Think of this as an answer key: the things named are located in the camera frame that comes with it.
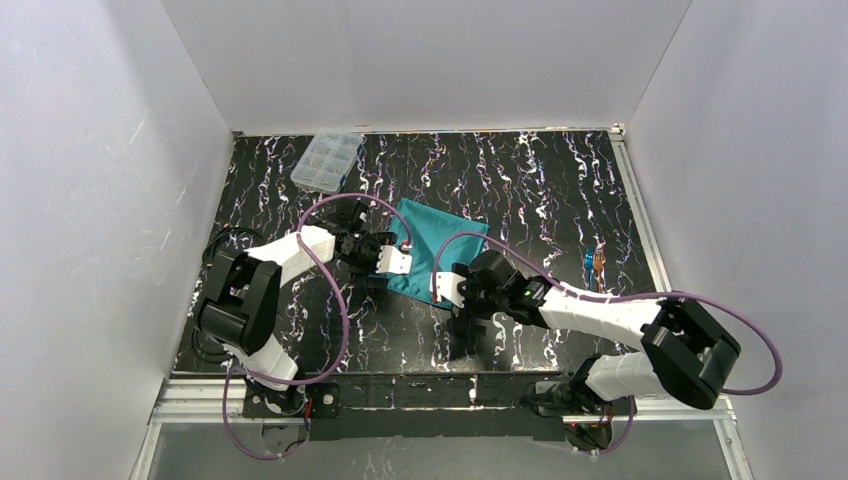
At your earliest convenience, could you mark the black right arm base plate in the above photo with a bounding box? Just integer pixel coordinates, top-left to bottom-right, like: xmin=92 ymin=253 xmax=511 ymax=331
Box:
xmin=519 ymin=379 xmax=636 ymax=423

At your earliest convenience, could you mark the aluminium front frame rail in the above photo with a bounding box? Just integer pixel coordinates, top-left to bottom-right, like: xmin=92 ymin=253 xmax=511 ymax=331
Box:
xmin=148 ymin=374 xmax=738 ymax=425

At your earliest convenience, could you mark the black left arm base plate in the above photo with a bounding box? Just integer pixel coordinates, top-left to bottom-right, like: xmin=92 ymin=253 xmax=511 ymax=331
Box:
xmin=242 ymin=378 xmax=341 ymax=419

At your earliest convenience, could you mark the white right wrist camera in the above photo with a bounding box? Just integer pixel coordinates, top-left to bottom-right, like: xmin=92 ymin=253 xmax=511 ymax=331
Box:
xmin=429 ymin=271 xmax=467 ymax=308

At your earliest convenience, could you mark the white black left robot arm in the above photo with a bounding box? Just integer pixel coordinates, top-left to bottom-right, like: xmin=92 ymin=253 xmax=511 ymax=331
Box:
xmin=194 ymin=196 xmax=412 ymax=392

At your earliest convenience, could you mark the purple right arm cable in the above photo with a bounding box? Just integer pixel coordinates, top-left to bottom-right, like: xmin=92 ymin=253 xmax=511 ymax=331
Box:
xmin=431 ymin=231 xmax=784 ymax=458

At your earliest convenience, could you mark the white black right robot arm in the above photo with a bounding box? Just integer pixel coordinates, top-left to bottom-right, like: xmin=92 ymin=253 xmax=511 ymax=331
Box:
xmin=429 ymin=250 xmax=741 ymax=410

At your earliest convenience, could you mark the clear plastic screw organizer box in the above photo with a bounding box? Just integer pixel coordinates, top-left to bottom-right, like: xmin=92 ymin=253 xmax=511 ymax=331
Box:
xmin=290 ymin=129 xmax=364 ymax=195

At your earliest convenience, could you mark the aluminium right side rail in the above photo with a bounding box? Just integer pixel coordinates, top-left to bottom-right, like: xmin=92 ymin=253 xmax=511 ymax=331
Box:
xmin=609 ymin=123 xmax=673 ymax=291

